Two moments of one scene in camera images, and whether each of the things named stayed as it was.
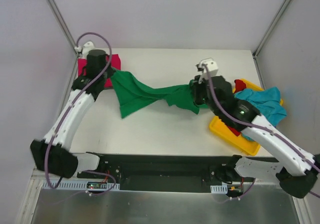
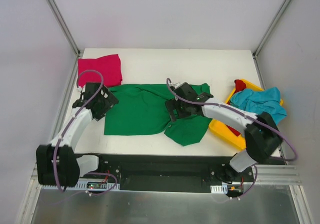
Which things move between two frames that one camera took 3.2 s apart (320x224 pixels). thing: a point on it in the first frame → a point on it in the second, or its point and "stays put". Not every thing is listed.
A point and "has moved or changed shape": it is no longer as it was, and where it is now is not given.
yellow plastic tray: [227, 134] stays put
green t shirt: [132, 93] has moved or changed shape
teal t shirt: [267, 101] stays put
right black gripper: [196, 91] → [171, 109]
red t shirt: [240, 85] stays put
